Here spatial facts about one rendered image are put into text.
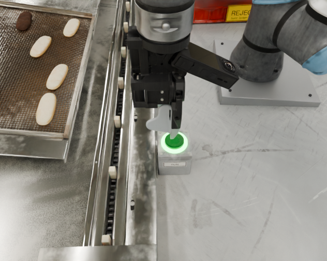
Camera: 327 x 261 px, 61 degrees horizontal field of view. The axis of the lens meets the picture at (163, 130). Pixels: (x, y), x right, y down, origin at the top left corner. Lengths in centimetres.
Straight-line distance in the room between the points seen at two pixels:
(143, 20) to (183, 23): 5
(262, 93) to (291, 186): 26
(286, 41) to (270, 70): 13
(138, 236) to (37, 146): 28
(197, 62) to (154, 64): 6
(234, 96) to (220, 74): 34
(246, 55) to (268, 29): 10
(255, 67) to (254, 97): 8
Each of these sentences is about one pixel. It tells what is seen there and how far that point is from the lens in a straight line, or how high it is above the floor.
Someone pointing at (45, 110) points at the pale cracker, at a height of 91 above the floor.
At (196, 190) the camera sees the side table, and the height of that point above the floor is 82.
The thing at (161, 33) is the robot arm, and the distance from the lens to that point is 36.
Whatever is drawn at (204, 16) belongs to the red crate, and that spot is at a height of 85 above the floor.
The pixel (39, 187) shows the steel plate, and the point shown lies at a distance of 67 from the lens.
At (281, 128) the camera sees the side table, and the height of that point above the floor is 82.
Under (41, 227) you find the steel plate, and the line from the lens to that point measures 62.
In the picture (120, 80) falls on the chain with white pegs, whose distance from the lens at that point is 76.
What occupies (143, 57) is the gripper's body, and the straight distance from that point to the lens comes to 40.
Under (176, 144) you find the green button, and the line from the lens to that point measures 57.
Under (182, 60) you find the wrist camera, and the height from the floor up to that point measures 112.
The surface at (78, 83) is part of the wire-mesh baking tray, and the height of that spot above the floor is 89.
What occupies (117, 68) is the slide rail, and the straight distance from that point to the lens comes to 84.
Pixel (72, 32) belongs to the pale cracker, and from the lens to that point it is 91.
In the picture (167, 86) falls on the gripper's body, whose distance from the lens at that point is 42.
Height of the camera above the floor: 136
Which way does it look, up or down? 51 degrees down
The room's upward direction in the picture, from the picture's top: straight up
